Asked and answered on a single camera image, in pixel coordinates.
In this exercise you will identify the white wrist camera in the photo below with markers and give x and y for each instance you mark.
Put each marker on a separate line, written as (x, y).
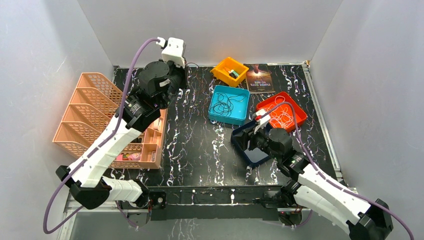
(173, 50)
(262, 118)

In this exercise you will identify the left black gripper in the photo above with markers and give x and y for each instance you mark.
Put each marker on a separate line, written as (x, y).
(180, 78)

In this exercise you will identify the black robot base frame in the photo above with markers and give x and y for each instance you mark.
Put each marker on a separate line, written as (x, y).
(219, 202)

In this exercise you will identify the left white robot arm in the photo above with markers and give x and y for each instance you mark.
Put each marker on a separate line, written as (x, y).
(159, 83)

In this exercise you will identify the dark paperback book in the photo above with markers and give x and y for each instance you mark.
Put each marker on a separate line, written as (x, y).
(259, 79)

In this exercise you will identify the peach mesh file rack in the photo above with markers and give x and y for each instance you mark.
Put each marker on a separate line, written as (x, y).
(90, 108)

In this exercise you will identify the pink eraser pack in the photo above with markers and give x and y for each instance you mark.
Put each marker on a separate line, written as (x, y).
(133, 156)

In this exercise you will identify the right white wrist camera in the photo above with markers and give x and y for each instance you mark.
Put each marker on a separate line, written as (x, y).
(262, 118)

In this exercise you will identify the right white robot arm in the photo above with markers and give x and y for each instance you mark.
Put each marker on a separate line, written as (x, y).
(313, 189)

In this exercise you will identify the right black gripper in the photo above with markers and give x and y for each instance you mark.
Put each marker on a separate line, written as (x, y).
(252, 136)

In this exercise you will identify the peach compartment organizer tray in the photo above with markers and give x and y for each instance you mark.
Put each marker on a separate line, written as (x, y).
(150, 145)

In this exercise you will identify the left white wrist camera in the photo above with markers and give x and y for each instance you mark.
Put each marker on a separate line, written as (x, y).
(173, 50)

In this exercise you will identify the yellow plastic bin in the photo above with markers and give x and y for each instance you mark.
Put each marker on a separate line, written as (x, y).
(219, 73)

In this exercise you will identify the orange square tray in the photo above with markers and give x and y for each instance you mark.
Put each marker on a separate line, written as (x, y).
(282, 117)

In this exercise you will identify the cyan square tray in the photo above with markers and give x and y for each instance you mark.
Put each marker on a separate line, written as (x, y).
(229, 105)

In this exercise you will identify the navy square tray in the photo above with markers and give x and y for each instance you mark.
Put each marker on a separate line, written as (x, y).
(252, 158)

